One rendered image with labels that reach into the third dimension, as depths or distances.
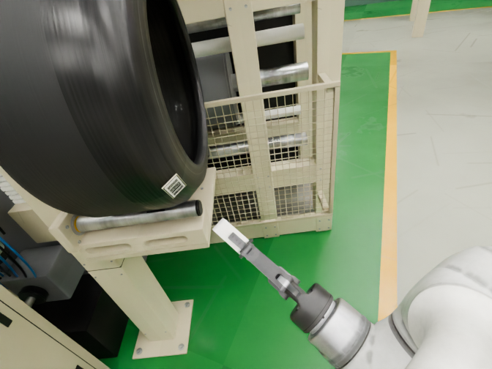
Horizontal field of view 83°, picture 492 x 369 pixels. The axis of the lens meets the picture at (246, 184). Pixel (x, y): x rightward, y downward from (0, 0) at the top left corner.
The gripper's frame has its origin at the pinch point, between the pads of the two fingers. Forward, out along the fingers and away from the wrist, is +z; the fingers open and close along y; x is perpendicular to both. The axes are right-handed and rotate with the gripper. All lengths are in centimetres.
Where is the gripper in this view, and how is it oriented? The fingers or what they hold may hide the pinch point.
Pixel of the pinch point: (231, 236)
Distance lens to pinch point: 52.7
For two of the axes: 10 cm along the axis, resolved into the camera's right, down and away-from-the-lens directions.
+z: -7.4, -5.9, 3.2
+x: 6.6, -7.3, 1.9
